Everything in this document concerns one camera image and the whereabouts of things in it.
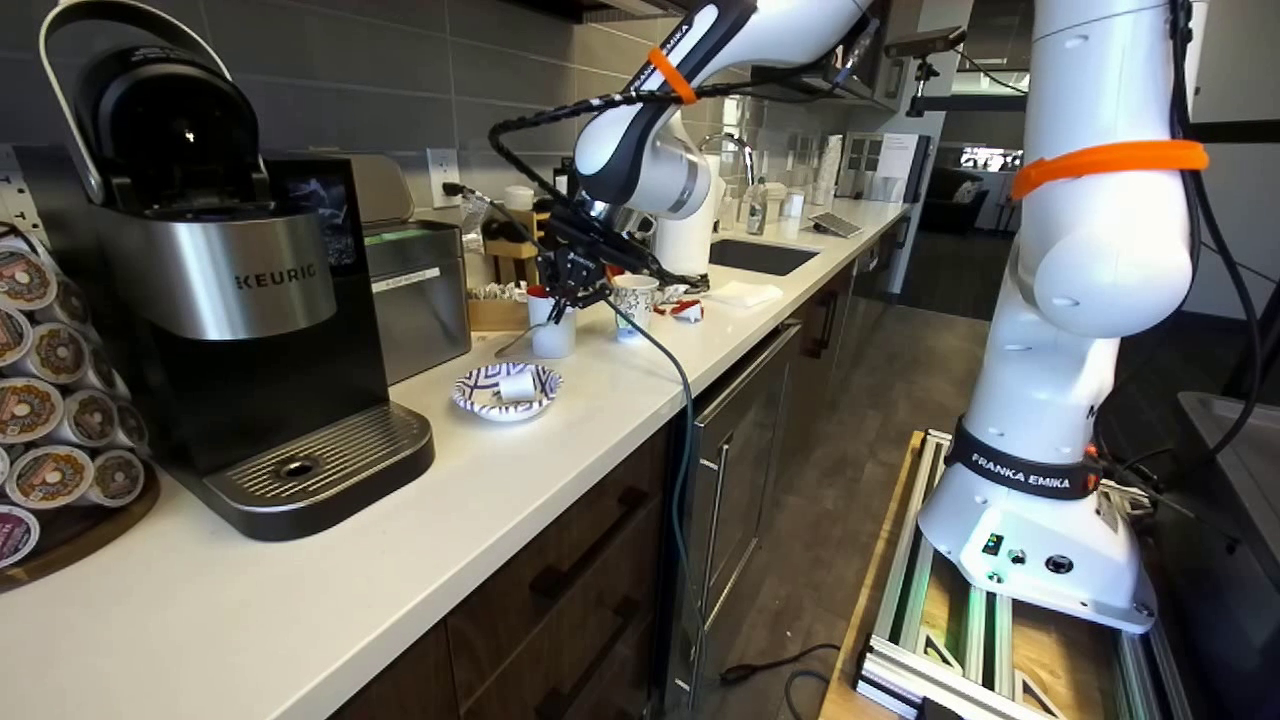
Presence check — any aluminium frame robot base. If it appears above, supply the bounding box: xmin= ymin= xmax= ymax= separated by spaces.
xmin=815 ymin=429 xmax=1194 ymax=720

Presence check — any white paper towel roll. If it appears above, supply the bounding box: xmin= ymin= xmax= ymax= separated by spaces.
xmin=651 ymin=154 xmax=720 ymax=277

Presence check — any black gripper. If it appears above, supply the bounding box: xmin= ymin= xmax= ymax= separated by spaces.
xmin=541 ymin=201 xmax=627 ymax=319

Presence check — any coffee pod carousel rack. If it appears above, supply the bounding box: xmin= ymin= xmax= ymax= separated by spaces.
xmin=0 ymin=221 xmax=159 ymax=591

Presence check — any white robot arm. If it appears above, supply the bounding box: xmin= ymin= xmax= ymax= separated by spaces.
xmin=572 ymin=0 xmax=1206 ymax=631

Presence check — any white patterned cup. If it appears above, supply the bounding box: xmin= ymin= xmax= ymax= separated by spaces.
xmin=607 ymin=271 xmax=660 ymax=345

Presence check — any wooden condiment organizer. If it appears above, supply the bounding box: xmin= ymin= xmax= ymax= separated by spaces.
xmin=481 ymin=202 xmax=541 ymax=284

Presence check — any black undermount sink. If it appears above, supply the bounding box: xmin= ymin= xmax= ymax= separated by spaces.
xmin=711 ymin=241 xmax=815 ymax=277

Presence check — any stainless steel box appliance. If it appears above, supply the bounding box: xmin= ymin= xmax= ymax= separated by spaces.
xmin=363 ymin=222 xmax=473 ymax=382

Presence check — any black power cable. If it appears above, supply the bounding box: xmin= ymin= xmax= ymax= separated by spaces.
xmin=442 ymin=180 xmax=842 ymax=720

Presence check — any white mug red rim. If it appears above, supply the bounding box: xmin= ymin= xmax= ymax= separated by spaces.
xmin=528 ymin=297 xmax=574 ymax=361

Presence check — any small red white packet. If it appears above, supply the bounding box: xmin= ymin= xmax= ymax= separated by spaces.
xmin=668 ymin=299 xmax=705 ymax=325

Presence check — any black silver Keurig coffee maker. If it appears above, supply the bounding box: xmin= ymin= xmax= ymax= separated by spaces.
xmin=35 ymin=0 xmax=432 ymax=538

